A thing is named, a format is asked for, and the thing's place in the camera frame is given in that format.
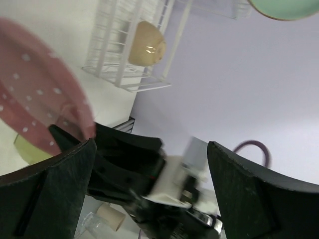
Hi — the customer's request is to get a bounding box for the pink polka dot plate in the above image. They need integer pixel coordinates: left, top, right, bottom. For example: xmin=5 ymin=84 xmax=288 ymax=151
xmin=0 ymin=17 xmax=95 ymax=156

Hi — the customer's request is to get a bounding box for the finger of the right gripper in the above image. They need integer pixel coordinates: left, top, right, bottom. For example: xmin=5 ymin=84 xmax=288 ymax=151
xmin=48 ymin=124 xmax=86 ymax=152

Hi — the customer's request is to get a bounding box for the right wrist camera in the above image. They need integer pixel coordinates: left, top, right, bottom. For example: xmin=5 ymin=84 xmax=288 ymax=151
xmin=143 ymin=137 xmax=218 ymax=214

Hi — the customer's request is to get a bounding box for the green floral plate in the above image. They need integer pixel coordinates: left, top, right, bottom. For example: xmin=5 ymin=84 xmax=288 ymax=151
xmin=248 ymin=0 xmax=319 ymax=21

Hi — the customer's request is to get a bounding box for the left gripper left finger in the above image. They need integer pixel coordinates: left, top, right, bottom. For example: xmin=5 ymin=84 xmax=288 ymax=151
xmin=0 ymin=139 xmax=96 ymax=239

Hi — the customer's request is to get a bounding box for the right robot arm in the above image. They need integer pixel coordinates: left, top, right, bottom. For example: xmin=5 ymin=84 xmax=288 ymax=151
xmin=87 ymin=124 xmax=223 ymax=239

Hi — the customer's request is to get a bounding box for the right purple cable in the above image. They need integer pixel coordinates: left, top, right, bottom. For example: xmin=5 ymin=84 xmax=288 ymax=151
xmin=233 ymin=140 xmax=272 ymax=167

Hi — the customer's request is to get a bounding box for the yellow mug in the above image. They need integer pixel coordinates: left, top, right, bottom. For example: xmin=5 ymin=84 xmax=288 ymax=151
xmin=14 ymin=135 xmax=52 ymax=165

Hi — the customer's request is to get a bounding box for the beige bowl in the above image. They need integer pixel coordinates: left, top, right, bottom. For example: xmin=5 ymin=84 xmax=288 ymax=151
xmin=128 ymin=21 xmax=166 ymax=67

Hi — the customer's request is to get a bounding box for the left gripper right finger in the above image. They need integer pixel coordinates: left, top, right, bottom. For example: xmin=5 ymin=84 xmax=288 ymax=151
xmin=207 ymin=141 xmax=319 ymax=239

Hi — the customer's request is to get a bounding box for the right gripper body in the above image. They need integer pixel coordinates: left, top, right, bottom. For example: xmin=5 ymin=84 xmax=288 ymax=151
xmin=87 ymin=123 xmax=166 ymax=203

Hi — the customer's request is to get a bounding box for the white wire dish rack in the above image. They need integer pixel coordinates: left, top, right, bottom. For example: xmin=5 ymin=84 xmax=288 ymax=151
xmin=83 ymin=0 xmax=251 ymax=92

